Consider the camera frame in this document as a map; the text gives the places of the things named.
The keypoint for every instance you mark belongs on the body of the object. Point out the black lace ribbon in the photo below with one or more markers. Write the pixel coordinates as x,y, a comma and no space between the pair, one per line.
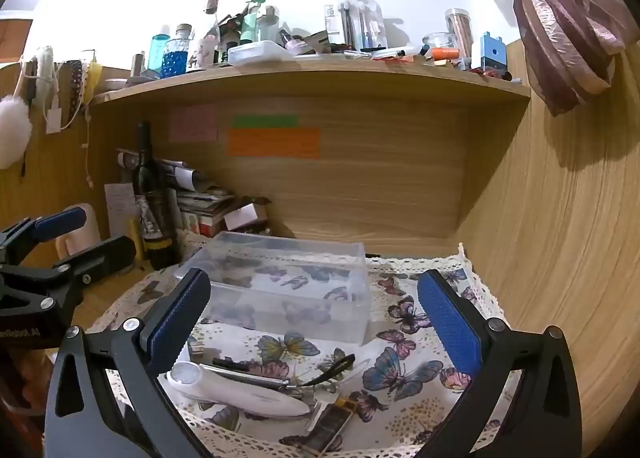
75,83

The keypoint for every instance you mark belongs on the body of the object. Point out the green sticky note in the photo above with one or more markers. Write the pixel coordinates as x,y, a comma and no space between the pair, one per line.
265,121

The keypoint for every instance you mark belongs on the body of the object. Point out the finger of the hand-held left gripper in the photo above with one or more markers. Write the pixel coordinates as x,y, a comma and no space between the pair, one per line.
60,223
102,254

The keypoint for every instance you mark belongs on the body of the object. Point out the pale pink cup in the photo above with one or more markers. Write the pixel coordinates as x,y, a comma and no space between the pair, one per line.
89,238

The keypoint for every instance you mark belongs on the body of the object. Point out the blue box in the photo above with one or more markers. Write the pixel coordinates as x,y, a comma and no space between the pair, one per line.
493,53

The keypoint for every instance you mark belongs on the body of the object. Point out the clear plastic storage box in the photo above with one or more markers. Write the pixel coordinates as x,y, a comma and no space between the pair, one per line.
280,283

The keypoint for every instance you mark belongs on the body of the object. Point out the white fluffy pompom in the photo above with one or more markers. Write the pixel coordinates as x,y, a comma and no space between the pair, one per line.
14,131

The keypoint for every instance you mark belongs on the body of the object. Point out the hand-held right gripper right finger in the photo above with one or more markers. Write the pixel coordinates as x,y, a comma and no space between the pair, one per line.
450,323

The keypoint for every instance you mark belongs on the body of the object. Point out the white handheld beauty device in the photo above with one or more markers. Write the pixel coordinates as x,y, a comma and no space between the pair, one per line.
240,393

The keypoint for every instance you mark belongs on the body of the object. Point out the pink cloth bag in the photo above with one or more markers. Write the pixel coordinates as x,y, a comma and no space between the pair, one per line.
565,28

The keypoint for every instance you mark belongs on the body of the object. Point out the orange tube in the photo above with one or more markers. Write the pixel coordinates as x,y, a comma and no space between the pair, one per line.
446,54

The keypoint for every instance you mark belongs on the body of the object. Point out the blue liquid bottle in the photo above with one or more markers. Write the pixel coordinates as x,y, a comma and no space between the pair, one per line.
159,51

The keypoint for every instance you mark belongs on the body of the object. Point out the stack of books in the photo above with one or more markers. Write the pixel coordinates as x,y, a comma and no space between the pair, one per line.
200,203

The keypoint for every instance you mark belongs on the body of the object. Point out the teal pump bottle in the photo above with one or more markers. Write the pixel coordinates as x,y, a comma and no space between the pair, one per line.
250,23

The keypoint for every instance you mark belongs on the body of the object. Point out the flat white plastic box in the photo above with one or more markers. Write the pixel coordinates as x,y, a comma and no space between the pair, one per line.
260,52

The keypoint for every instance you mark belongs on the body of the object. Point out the orange sticky note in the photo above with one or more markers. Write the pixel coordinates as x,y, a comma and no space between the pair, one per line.
274,143

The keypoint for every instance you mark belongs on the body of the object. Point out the clear bottle with blue beads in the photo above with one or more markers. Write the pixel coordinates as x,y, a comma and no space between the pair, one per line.
177,56

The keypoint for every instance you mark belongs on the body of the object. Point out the clear tube jar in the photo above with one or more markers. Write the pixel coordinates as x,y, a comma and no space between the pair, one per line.
459,38

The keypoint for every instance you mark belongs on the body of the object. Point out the clear case of brushes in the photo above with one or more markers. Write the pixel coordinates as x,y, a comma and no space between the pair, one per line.
361,21

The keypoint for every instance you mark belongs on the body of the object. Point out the white paper note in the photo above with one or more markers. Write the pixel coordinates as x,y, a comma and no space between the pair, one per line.
120,205

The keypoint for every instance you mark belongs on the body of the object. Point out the thin metal stick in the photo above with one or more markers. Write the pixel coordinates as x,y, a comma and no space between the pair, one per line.
255,377

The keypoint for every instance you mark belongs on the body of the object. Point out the pink sticky note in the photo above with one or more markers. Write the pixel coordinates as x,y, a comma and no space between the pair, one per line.
193,123

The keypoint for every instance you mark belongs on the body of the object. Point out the dark wine bottle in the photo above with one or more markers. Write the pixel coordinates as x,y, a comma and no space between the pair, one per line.
150,208

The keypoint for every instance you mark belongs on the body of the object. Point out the cork-topped bottle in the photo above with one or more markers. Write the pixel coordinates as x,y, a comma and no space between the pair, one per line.
212,6

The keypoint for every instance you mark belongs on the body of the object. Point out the glass bowl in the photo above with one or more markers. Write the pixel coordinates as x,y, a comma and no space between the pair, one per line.
439,41

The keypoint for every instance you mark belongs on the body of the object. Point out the small white cardboard box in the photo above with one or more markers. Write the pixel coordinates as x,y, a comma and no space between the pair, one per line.
245,215

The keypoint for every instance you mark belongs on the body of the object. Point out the clear bottle with grey cap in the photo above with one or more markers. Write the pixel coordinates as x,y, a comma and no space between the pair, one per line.
270,26

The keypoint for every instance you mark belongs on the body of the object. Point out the butterfly printed lace cloth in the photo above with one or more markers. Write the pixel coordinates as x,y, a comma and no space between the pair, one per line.
400,378

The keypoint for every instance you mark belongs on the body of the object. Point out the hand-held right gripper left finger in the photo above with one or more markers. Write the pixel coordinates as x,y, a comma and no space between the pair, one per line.
176,319

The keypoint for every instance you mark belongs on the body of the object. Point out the yellow lace ribbon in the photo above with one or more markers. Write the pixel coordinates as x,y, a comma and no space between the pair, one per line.
93,81

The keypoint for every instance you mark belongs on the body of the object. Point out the white paper tag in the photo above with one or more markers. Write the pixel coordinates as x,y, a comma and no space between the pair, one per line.
53,121

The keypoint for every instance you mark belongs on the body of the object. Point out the wooden shelf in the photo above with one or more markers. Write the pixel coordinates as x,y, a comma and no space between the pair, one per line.
310,81

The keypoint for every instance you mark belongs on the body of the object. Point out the small pink bottle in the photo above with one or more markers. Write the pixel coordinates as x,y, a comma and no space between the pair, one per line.
292,43

